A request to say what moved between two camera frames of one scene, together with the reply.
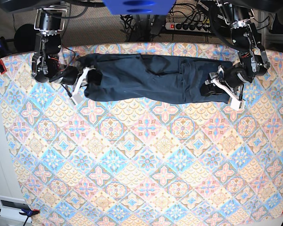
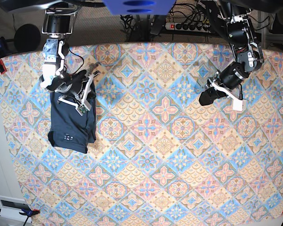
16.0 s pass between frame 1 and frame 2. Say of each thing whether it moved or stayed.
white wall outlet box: stayed
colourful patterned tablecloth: stayed
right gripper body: stayed
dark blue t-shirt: moved
